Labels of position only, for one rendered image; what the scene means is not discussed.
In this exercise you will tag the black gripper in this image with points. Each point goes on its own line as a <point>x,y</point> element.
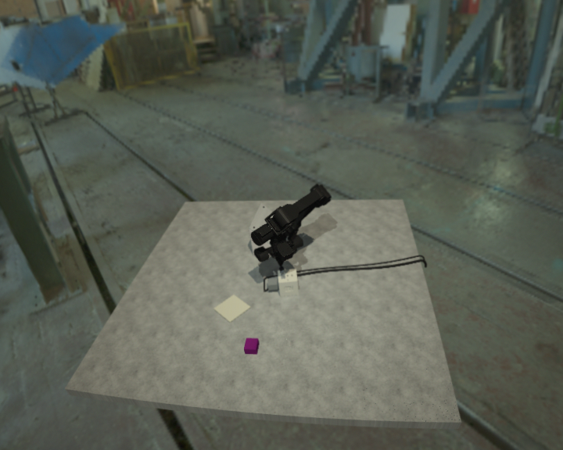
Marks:
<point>262,253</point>

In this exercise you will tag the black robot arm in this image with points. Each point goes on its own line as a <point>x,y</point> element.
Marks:
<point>287,219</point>

